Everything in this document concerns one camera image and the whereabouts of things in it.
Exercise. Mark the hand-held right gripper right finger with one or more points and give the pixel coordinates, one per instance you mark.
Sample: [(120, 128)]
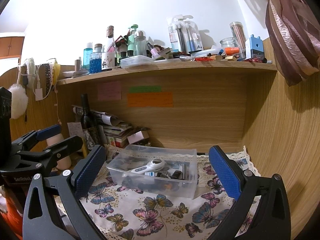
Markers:
[(225, 172)]

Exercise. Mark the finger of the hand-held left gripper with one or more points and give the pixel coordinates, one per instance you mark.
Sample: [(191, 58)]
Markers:
[(48, 132), (70, 145)]

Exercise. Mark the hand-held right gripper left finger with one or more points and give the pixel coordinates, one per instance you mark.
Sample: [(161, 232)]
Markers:
[(91, 172)]

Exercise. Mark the clear plastic storage box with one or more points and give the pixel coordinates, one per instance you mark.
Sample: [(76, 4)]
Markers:
[(185, 187)]

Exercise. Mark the white handheld thermometer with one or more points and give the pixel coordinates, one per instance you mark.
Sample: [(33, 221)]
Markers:
[(150, 166)]

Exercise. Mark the white paper note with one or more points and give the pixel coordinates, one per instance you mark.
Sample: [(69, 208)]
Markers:
[(74, 130)]

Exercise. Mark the beige cylinder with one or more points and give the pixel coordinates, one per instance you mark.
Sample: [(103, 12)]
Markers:
[(64, 163)]

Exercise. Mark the white fluffy pompom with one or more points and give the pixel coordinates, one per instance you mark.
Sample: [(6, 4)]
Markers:
[(17, 102)]

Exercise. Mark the dark wine bottle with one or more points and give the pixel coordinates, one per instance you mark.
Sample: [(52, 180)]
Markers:
[(88, 120)]

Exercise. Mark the stack of magazines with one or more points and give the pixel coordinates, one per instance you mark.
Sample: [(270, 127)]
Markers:
[(115, 130)]

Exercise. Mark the black lace ribbon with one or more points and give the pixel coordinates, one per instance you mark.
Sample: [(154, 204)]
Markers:
[(47, 77)]

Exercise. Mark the small white carton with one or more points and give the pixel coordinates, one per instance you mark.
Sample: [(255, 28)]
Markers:
[(136, 137)]

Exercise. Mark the small white dish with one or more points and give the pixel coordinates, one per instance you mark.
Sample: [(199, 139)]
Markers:
[(68, 74)]

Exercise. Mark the yellow ribbon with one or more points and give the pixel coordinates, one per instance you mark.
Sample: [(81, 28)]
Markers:
[(57, 70)]

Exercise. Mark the pink sticky note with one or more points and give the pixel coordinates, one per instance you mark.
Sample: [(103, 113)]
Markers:
[(109, 91)]

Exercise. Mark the white fluffy headband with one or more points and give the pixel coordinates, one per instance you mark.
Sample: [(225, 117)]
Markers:
[(30, 67)]

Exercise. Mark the butterfly print tablecloth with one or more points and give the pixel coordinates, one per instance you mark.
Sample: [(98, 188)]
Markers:
[(162, 217)]

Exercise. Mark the blue bead jar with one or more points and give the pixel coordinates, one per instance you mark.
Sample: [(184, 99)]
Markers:
[(96, 65)]

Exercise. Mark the wooden cabinet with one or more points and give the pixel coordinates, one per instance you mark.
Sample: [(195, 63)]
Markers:
[(10, 46)]

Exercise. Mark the blue liquid bottle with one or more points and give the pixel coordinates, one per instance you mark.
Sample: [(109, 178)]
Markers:
[(87, 55)]

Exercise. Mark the orange sticky note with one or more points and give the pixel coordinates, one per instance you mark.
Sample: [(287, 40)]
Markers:
[(150, 100)]

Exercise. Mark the green sticky note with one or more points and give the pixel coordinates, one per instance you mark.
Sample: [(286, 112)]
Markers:
[(145, 89)]

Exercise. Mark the clear corked bottle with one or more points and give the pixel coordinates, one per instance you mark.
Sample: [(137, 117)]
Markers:
[(108, 55)]

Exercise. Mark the white flat plastic case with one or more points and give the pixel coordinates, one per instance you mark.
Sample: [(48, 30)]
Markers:
[(136, 61)]

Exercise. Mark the wooden shelf board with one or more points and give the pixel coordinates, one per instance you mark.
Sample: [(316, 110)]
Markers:
[(175, 68)]

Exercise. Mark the green pump bottle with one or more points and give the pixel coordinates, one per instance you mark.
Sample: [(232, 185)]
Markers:
[(131, 40)]

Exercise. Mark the silver cap clear bottle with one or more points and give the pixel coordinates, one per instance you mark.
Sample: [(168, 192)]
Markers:
[(140, 45)]

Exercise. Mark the orange cap tube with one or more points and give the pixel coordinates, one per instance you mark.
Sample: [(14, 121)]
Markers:
[(231, 50)]

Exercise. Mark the pink lidded small bottle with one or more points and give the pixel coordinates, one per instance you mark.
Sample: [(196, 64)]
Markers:
[(153, 52)]

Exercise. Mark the blue pencil sharpener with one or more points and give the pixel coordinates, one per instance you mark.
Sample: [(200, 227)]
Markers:
[(253, 47)]

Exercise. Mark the glass jar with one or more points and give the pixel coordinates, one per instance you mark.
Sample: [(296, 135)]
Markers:
[(228, 43)]

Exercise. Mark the toothbrush blister pack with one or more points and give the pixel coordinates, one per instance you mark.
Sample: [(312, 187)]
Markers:
[(192, 37), (175, 35)]

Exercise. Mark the clear pencil tube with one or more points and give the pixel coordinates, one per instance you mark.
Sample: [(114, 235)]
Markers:
[(237, 33)]

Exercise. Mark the mauve curtain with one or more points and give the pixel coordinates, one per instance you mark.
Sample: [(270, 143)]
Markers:
[(290, 42)]

